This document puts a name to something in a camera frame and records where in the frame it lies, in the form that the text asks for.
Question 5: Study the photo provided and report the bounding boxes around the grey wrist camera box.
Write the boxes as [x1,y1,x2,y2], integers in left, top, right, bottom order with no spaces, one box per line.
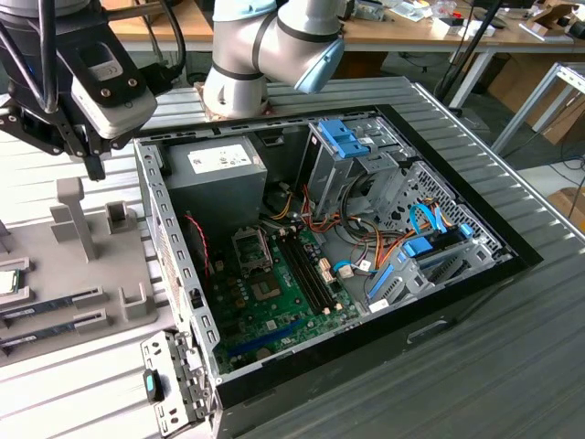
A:
[69,39,160,141]

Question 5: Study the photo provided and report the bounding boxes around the green motherboard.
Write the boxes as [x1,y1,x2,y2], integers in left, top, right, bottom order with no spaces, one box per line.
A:
[207,222,363,374]

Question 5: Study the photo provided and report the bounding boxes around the black RAM slot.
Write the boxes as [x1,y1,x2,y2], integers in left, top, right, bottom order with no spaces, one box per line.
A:
[278,235,324,315]
[290,235,335,307]

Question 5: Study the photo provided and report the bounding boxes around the metal socket cover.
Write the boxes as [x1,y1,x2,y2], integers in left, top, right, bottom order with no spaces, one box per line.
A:
[230,224,275,276]

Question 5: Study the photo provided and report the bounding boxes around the silver CPU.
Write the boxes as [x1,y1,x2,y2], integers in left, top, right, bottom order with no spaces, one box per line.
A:
[0,268,22,299]

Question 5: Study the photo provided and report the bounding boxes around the grey parts rack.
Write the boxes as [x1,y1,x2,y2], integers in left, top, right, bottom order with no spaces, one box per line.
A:
[0,176,178,367]

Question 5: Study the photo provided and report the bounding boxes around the CPU socket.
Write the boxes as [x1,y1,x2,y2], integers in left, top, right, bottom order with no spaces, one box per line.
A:
[249,272,283,303]

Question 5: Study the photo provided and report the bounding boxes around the green RAM stick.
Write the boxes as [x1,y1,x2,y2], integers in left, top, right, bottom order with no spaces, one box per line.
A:
[0,292,77,322]
[0,318,78,354]

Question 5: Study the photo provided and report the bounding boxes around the blue expansion slot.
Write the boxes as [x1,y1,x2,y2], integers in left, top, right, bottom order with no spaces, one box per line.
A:
[227,318,303,361]

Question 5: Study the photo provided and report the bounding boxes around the black open PC case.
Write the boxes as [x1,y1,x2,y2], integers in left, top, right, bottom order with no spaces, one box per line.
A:
[131,103,546,439]

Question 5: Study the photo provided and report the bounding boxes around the small brown cardboard box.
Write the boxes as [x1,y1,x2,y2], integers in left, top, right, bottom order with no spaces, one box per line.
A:
[546,186,585,226]

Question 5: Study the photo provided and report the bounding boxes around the coloured power wire bundle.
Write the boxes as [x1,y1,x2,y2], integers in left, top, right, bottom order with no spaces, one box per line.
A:
[269,181,412,275]

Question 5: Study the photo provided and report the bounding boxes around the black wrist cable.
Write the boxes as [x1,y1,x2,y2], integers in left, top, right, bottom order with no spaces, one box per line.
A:
[0,0,188,115]

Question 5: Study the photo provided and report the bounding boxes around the blue wire white plug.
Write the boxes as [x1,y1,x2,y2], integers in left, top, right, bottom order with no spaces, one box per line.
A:
[332,258,367,281]

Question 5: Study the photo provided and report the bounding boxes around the open cardboard box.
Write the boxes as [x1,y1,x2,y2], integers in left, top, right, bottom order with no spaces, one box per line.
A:
[525,0,580,37]

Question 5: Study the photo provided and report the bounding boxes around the black case fan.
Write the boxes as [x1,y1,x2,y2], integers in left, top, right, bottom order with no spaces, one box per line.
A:
[182,210,214,280]

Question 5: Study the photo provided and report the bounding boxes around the square brown base plate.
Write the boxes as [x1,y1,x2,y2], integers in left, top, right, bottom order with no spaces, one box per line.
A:
[194,80,276,123]

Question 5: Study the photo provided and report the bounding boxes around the small white box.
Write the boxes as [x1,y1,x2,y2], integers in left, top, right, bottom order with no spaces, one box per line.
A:
[431,16,498,38]

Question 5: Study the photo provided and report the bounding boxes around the light blue data wire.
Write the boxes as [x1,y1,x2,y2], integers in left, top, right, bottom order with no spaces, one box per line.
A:
[408,200,448,240]

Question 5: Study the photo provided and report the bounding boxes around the grey metal drive cage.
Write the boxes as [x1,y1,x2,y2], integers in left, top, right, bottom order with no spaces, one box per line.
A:
[304,116,415,221]

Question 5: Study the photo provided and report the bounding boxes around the black latch blue stripe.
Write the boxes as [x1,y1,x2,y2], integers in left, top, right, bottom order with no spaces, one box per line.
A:
[142,369,165,404]

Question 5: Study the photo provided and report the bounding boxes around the blue plastic drive bracket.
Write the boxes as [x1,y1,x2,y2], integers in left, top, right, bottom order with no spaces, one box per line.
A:
[318,118,374,160]

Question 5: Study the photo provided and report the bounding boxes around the large brown cardboard box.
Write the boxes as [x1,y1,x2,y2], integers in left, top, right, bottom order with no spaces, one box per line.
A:
[486,53,585,146]

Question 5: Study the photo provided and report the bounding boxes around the red black fan wire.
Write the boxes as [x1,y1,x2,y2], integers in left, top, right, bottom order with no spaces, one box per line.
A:
[184,212,213,278]

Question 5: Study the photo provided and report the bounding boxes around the aluminium profile frame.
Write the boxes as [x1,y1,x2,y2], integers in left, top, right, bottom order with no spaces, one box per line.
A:
[490,60,585,156]

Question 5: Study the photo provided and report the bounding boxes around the blue plastic disk carrier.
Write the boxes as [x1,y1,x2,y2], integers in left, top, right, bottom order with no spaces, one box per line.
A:
[367,263,396,300]
[401,236,434,261]

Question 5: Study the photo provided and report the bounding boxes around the grey disk bay cage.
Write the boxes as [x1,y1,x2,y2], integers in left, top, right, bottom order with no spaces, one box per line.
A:
[364,226,516,316]

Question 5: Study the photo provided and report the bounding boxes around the grey power supply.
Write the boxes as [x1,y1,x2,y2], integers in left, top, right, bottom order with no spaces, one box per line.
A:
[160,134,270,232]

